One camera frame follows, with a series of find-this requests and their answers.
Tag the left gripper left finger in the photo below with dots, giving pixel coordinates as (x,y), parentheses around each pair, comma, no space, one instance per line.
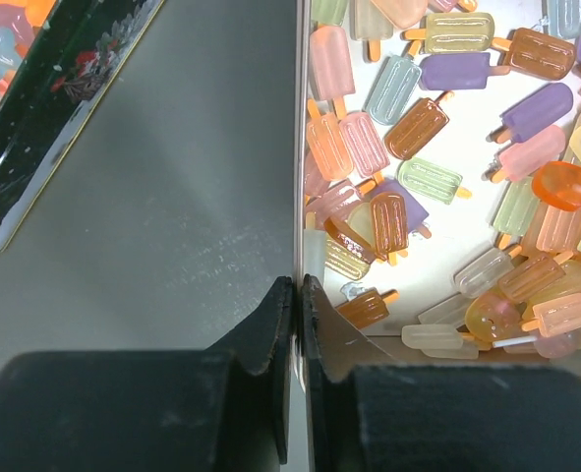
(223,408)

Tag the gold tin pastel gummies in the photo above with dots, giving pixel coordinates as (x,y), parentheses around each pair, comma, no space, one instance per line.
(442,176)

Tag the gold tin colourful gummies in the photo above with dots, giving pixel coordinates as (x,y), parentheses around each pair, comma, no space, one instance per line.
(57,60)

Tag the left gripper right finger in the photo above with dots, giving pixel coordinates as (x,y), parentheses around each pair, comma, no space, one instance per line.
(369,411)

